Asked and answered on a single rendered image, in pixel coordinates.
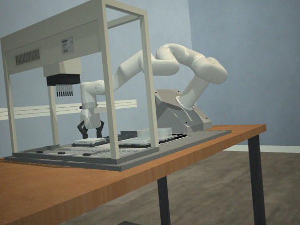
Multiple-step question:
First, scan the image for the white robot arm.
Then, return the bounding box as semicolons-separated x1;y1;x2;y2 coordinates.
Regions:
151;44;227;111

